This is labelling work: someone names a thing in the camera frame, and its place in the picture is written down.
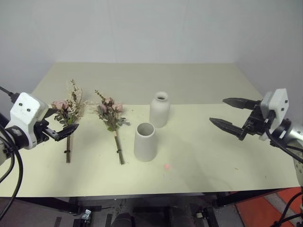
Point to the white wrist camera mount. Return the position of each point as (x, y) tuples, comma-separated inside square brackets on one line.
[(24, 118), (277, 104)]

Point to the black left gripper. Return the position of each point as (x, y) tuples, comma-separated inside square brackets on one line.
[(41, 132)]

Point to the orange floor mat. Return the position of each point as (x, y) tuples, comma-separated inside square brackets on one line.
[(262, 208)]

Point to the silver caster wheel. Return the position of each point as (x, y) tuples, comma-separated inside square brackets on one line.
[(200, 214), (86, 214)]

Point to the white bottle-shaped vase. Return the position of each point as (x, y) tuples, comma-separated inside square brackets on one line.
[(159, 111)]

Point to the black table frame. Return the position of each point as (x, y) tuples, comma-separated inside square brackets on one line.
[(52, 205)]

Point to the tall dried pink flower bouquet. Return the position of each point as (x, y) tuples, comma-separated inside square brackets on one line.
[(68, 111)]

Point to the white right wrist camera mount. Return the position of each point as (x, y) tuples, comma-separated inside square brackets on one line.
[(277, 104)]

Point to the dark rounded shape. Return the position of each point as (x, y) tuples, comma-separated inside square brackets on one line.
[(122, 221)]

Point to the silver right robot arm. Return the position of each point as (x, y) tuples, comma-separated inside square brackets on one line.
[(294, 133)]

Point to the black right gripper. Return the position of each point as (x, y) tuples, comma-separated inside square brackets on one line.
[(254, 125)]

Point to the short dried pink flower bouquet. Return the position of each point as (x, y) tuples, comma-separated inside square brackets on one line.
[(111, 113)]

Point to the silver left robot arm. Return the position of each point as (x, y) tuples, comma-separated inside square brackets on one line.
[(16, 138)]

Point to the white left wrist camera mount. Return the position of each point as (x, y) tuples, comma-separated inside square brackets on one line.
[(24, 118)]

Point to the white tapered open vase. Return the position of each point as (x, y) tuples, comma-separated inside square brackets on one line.
[(145, 146)]

